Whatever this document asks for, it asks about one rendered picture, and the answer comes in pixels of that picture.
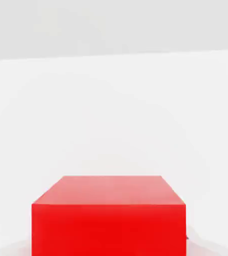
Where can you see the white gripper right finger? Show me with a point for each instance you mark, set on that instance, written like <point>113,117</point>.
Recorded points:
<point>192,247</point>

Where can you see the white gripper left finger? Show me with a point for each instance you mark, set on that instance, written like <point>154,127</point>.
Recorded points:
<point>24,251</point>

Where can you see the small red cube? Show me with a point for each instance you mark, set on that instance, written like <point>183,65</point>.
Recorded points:
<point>108,228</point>

